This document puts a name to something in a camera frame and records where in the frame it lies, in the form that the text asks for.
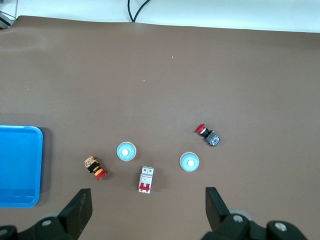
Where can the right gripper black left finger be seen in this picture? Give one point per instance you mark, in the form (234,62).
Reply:
(75,215)

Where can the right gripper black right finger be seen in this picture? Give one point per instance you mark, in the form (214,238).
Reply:
(220,220)

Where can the brown table mat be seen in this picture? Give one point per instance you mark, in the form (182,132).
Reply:
(160,87)

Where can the white red circuit breaker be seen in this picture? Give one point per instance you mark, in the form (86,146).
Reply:
(146,178)

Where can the light blue bell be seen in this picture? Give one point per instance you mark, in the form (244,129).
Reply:
(126,151)
(189,162)

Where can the blue plastic tray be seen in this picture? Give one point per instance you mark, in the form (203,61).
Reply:
(17,165)

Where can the grey metal bracket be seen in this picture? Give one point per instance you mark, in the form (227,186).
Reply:
(5,21)

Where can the orange black emergency stop button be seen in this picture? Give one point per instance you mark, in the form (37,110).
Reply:
(96,170)

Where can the red push button black base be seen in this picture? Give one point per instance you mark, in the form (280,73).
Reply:
(210,137)

